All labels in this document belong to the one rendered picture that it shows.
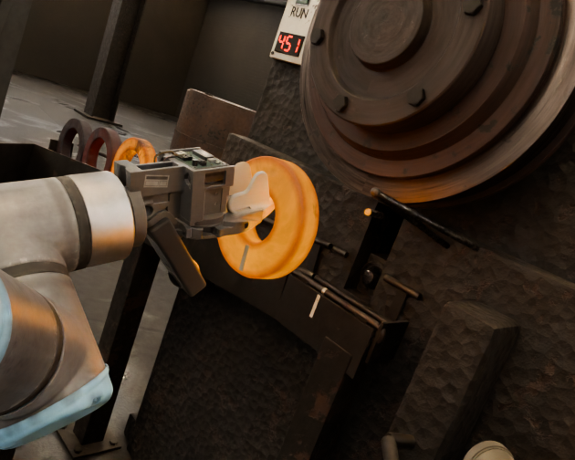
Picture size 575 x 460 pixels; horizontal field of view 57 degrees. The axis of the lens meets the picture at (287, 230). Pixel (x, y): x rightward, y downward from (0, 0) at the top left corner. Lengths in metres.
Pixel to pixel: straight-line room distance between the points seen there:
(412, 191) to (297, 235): 0.24
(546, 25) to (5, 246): 0.64
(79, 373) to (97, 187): 0.17
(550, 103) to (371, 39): 0.24
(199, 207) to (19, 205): 0.17
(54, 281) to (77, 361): 0.07
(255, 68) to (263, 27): 0.79
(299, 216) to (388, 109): 0.21
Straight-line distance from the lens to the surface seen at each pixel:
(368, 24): 0.79
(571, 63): 0.75
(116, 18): 7.61
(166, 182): 0.55
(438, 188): 0.77
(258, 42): 10.89
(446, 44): 0.73
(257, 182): 0.62
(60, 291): 0.46
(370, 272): 0.95
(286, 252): 0.62
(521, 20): 0.75
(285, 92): 1.22
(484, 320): 0.73
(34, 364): 0.37
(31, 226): 0.49
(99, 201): 0.51
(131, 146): 1.42
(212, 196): 0.58
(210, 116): 3.62
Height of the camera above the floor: 0.96
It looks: 12 degrees down
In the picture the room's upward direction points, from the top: 20 degrees clockwise
